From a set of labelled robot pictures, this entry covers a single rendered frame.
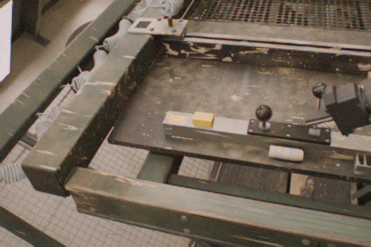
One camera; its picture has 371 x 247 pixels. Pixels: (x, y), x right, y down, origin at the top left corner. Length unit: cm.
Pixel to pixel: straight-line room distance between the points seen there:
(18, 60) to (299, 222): 618
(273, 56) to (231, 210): 59
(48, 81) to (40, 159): 75
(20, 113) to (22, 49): 535
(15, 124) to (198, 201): 86
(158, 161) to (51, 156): 27
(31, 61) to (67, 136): 578
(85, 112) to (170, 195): 32
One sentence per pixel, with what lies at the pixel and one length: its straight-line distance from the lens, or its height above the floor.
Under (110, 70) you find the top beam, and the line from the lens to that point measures 106.
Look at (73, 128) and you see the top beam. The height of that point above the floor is 188.
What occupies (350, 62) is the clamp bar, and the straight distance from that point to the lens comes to 118.
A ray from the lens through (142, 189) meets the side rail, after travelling 78.
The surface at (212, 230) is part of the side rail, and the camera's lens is 78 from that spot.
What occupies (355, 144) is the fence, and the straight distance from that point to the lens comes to 91.
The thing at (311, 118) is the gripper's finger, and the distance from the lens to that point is 79.
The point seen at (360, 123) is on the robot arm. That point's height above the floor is 138.
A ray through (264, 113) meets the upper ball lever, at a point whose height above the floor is 154.
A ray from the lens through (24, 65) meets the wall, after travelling 657.
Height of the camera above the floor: 178
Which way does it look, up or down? 7 degrees down
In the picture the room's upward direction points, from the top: 59 degrees counter-clockwise
